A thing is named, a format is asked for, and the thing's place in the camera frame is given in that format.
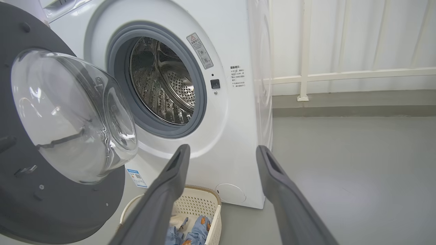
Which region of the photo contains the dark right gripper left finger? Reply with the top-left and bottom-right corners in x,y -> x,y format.
109,144 -> 190,245

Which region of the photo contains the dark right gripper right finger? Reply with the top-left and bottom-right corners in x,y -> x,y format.
256,145 -> 339,245

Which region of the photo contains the blue and cream printed garment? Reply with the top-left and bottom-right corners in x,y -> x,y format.
166,217 -> 188,245

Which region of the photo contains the blue bear-print garment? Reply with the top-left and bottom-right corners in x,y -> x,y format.
184,215 -> 213,245

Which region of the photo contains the black round glass washer door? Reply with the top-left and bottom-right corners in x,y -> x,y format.
0,2 -> 138,245

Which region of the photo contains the white front-load washing machine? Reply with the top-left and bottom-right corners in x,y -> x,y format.
39,0 -> 273,210

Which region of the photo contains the blue energy label sticker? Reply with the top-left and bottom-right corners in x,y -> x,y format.
126,167 -> 148,188

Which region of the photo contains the cream basket with brown rim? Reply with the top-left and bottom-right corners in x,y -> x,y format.
118,185 -> 222,245

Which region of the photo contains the round white filter cover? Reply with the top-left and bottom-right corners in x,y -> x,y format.
216,183 -> 246,205

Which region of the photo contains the perforated stainless steel drum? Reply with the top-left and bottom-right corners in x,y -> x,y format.
129,37 -> 196,125

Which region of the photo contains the printed black text label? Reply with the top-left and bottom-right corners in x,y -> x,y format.
230,66 -> 246,89

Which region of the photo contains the white metal railing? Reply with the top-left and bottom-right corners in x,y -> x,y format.
264,0 -> 436,102

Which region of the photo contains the grey warning sticker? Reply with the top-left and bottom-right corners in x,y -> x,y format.
186,33 -> 214,70

